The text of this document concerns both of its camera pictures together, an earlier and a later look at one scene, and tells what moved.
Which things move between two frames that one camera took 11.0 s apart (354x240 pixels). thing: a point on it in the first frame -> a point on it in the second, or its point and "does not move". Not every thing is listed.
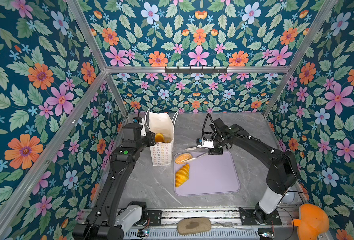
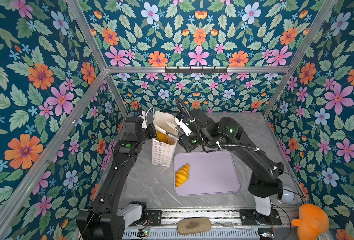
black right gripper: x=212 y=151 -> x=183 y=141
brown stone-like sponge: x=192 y=225 does not move
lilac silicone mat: x=210 y=174 does not move
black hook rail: x=195 y=70 does not move
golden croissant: x=182 y=175 does not move
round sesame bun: x=181 y=157 -> x=161 y=137
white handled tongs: x=190 y=159 -> x=167 y=133
